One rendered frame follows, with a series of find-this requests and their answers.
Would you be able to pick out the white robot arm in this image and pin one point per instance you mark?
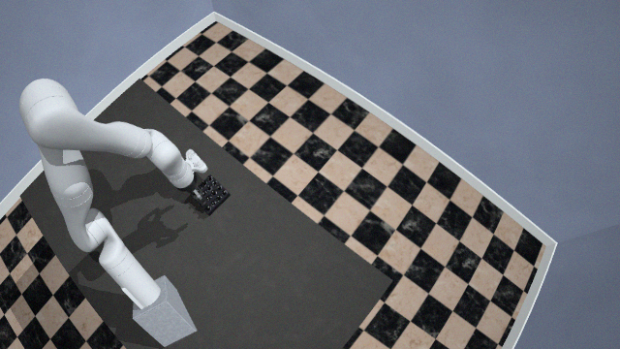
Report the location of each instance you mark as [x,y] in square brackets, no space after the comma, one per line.
[53,122]

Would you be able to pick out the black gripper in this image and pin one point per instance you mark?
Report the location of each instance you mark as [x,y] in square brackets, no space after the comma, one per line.
[193,189]

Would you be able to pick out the black knob box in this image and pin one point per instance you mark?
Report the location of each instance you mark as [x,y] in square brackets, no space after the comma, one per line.
[214,201]

